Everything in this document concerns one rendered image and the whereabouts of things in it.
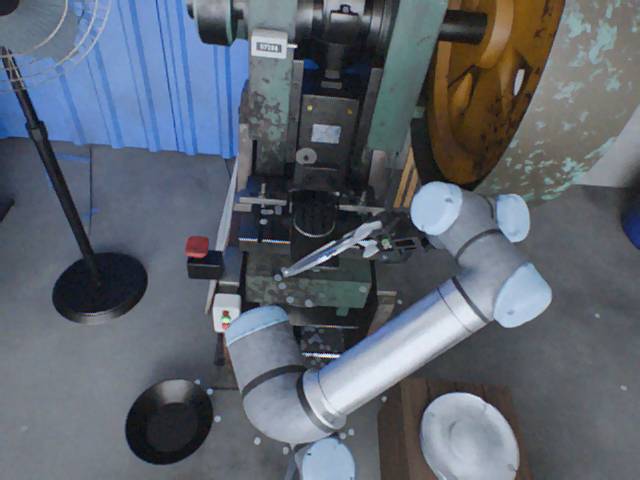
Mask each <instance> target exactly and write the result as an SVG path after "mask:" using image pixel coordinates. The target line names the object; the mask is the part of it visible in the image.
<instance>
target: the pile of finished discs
mask: <svg viewBox="0 0 640 480"><path fill-rule="evenodd" d="M420 424H421V425H419V432H420V439H421V441H420V442H421V447H422V450H423V454H424V457H425V459H426V461H427V463H428V464H429V466H430V468H431V470H432V471H433V473H434V474H436V475H437V476H438V477H439V478H440V479H441V480H514V479H515V477H516V472H515V471H516V470H517V468H518V467H519V448H518V444H517V439H516V437H514V434H513V432H512V430H511V428H510V426H509V425H508V422H507V421H506V419H505V418H504V417H503V416H502V415H501V414H500V413H499V412H498V411H497V410H495V409H494V407H493V406H492V405H491V404H488V403H485V402H483V401H482V400H481V399H480V398H478V397H475V396H472V395H469V394H461V392H454V393H448V394H444V395H441V397H439V398H437V399H436V400H434V401H433V402H432V403H431V404H430V405H429V406H428V408H427V409H426V411H425V413H424V415H423V418H422V421H420Z"/></svg>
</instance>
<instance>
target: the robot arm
mask: <svg viewBox="0 0 640 480"><path fill-rule="evenodd" d="M410 213H411V217H410V215H409V213H408V214H406V213H404V212H403V211H401V212H400V213H399V212H396V213H395V211H394V210H392V211H381V212H379V213H377V214H376V215H374V216H373V217H372V218H371V219H370V220H368V221H367V222H366V223H364V224H363V225H361V226H360V227H359V228H358V229H357V230H356V232H355V235H354V237H355V238H354V240H355V241H356V240H359V239H361V238H363V237H366V236H367V235H368V236H367V238H364V239H362V240H361V241H359V242H357V243H358V244H360V245H362V246H366V247H367V249H366V251H364V253H363V257H369V256H371V255H372V254H374V253H375V252H377V251H378V252H377V255H378V257H379V259H380V260H385V261H384V263H383V264H382V266H391V265H402V264H404V263H405V262H406V260H407V259H408V258H409V256H410V255H411V254H412V253H413V252H415V251H417V250H418V251H419V253H420V254H426V253H427V252H428V251H429V249H430V250H435V249H440V250H443V249H446V250H447V251H448V252H449V254H450V255H451V257H452V258H453V260H454V262H455V263H456V265H457V266H459V268H460V269H461V270H462V271H460V272H459V273H456V274H455V275H454V276H453V277H451V278H450V279H448V280H447V281H445V282H444V283H443V284H441V286H440V287H438V288H437V289H434V290H433V291H432V292H430V293H429V294H427V295H426V296H424V297H423V298H422V299H420V300H419V301H417V302H416V303H414V304H413V305H412V306H409V307H408V308H406V309H405V310H403V311H402V312H401V313H399V315H398V316H396V317H395V318H394V319H392V320H391V321H389V322H388V323H385V324H384V325H383V326H381V327H380V328H378V329H377V330H375V331H374V332H373V333H371V334H370V335H368V336H367V337H365V338H364V339H363V341H361V342H360V343H357V344H356V345H354V346H353V347H352V348H350V349H349V350H347V351H346V352H345V353H343V354H342V355H340V356H339V357H337V358H336V359H335V360H332V361H331V362H329V363H328V365H326V366H325V367H324V368H322V369H321V370H316V369H310V370H308V368H306V366H305V362H304V358H303V354H302V351H301V349H300V347H299V345H298V343H297V340H296V337H295V335H294V333H293V330H292V327H291V325H290V322H289V321H290V319H289V317H287V314H286V312H285V311H284V309H282V308H280V307H276V306H264V307H259V308H255V309H251V310H249V311H246V312H244V313H242V314H240V316H239V317H237V318H236V319H235V320H233V322H232V323H229V324H228V326H227V327H226V329H225V339H226V347H228V351H229V354H230V358H231V362H232V366H233V369H235V373H236V377H237V380H238V385H239V388H240V392H241V395H242V399H243V404H244V408H245V411H246V414H247V416H248V418H249V419H250V420H251V423H252V424H253V425H254V426H255V427H256V429H258V430H259V431H260V432H263V433H264V434H266V435H267V436H269V437H271V438H274V439H277V440H280V442H286V443H290V444H291V447H292V450H293V453H294V457H295V461H296V464H297V467H298V468H297V469H296V471H295V472H294V474H293V477H292V480H354V477H355V462H354V457H352V454H351V452H350V450H349V449H348V448H347V446H346V445H345V444H344V443H342V442H341V439H340V437H339V434H338V431H337V430H339V429H340V428H342V427H343V426H344V425H345V422H346V417H347V415H348V414H349V413H351V412H352V411H354V410H356V409H358V408H359V407H361V406H362V405H364V404H366V402H367V401H369V400H370V399H372V398H373V397H375V396H376V395H378V394H379V393H382V392H383V391H385V390H386V389H388V388H389V387H391V386H393V385H394V384H396V383H397V382H399V381H400V379H402V378H403V377H406V376H407V375H409V374H410V373H412V372H413V371H415V370H416V369H418V368H420V367H421V366H423V365H424V364H426V363H427V362H430V361H431V360H433V359H434V358H436V357H437V356H439V354H440V353H442V352H444V351H445V350H447V349H448V348H450V347H452V346H454V345H455V344H457V343H458V342H460V341H461V340H463V339H464V338H466V337H467V336H469V335H471V334H472V333H475V332H476V331H478V330H479V328H480V329H481V327H482V326H484V325H485V324H487V323H488V322H489V321H491V320H493V319H496V320H498V321H499V322H500V323H501V324H502V325H504V327H508V328H510V327H516V326H519V325H521V323H523V322H524V321H528V320H531V319H532V318H534V317H535V316H537V315H538V314H540V313H541V312H542V311H543V310H544V309H545V308H546V307H547V306H548V304H550V303H551V300H552V289H551V288H549V286H548V285H547V284H546V282H545V281H544V280H543V279H542V276H541V275H540V274H539V272H538V271H537V270H536V267H535V266H533V265H532V264H531V263H529V262H528V261H527V260H526V259H525V257H524V255H523V254H522V253H521V252H520V251H519V249H518V248H516V247H515V246H514V245H513V243H512V242H518V241H521V240H523V239H524V238H525V237H526V236H527V234H528V230H529V223H530V222H529V213H528V208H527V206H526V203H525V202H524V200H523V199H522V198H521V197H520V196H518V195H514V194H510V195H499V196H496V197H486V196H484V195H481V194H475V193H473V192H470V191H467V190H464V189H462V188H459V187H457V186H455V185H453V184H445V183H441V182H433V183H429V184H427V185H425V186H423V187H422V188H421V189H420V190H419V191H418V193H417V194H416V195H415V197H413V199H412V202H411V209H410ZM371 237H373V238H371ZM392 259H400V260H399V261H398V263H391V260H392Z"/></svg>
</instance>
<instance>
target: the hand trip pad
mask: <svg viewBox="0 0 640 480"><path fill-rule="evenodd" d="M208 247H209V239H208V238H207V237H204V236H191V237H189V238H188V240H187V244H186V248H185V253H186V254H187V255H188V256H197V257H203V256H205V255H207V252H208Z"/></svg>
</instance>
